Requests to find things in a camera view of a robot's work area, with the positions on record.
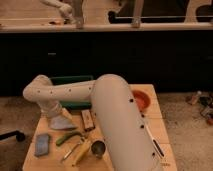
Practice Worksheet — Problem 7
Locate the green plastic tray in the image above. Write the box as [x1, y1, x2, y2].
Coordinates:
[50, 75, 94, 110]

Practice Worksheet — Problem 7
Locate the grey towel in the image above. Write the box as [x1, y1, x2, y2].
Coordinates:
[50, 115, 76, 130]

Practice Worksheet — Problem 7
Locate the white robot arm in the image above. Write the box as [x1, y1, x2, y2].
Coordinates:
[23, 74, 163, 171]

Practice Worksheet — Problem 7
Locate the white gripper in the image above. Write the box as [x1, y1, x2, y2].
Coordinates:
[46, 106, 64, 119]

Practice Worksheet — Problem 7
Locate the steel metal cup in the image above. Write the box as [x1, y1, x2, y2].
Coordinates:
[91, 140, 106, 158]

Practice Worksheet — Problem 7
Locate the orange bowl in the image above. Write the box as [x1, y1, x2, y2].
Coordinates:
[132, 90, 151, 111]

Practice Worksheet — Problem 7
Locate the black chair wheel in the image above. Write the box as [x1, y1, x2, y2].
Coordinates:
[0, 130, 25, 142]

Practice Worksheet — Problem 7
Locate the blue sponge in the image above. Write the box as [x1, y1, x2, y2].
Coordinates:
[34, 134, 50, 157]

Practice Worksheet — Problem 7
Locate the green chili pepper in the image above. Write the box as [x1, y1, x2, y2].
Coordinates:
[55, 131, 82, 146]

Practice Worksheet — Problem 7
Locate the yellow banana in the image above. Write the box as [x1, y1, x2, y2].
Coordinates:
[72, 139, 91, 166]

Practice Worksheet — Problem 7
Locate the brown snack package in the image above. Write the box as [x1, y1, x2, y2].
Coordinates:
[81, 110, 95, 131]

